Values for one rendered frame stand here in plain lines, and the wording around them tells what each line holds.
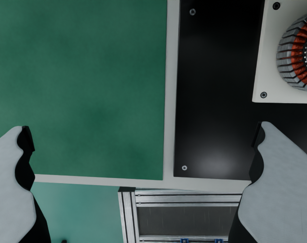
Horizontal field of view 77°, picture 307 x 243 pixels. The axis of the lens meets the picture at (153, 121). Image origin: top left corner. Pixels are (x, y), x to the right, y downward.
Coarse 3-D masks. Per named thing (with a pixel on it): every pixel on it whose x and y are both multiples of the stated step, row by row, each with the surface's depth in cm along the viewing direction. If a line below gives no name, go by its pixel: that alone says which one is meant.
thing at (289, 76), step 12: (300, 24) 25; (288, 36) 27; (300, 36) 25; (288, 48) 26; (300, 48) 25; (276, 60) 29; (288, 60) 26; (300, 60) 26; (288, 72) 27; (300, 72) 26; (300, 84) 27
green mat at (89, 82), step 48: (0, 0) 33; (48, 0) 33; (96, 0) 32; (144, 0) 32; (0, 48) 35; (48, 48) 35; (96, 48) 34; (144, 48) 33; (0, 96) 38; (48, 96) 37; (96, 96) 36; (144, 96) 35; (48, 144) 39; (96, 144) 38; (144, 144) 38
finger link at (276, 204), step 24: (264, 144) 9; (288, 144) 9; (264, 168) 7; (288, 168) 7; (264, 192) 6; (288, 192) 6; (240, 216) 6; (264, 216) 6; (288, 216) 6; (240, 240) 6; (264, 240) 5; (288, 240) 5
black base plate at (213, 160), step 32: (192, 0) 29; (224, 0) 29; (256, 0) 29; (192, 32) 30; (224, 32) 30; (256, 32) 30; (192, 64) 32; (224, 64) 31; (256, 64) 31; (192, 96) 33; (224, 96) 32; (192, 128) 34; (224, 128) 34; (288, 128) 33; (192, 160) 35; (224, 160) 35
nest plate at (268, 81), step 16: (272, 0) 28; (288, 0) 27; (304, 0) 27; (272, 16) 28; (288, 16) 28; (272, 32) 29; (272, 48) 29; (272, 64) 30; (256, 80) 31; (272, 80) 30; (256, 96) 31; (272, 96) 31; (288, 96) 30; (304, 96) 30
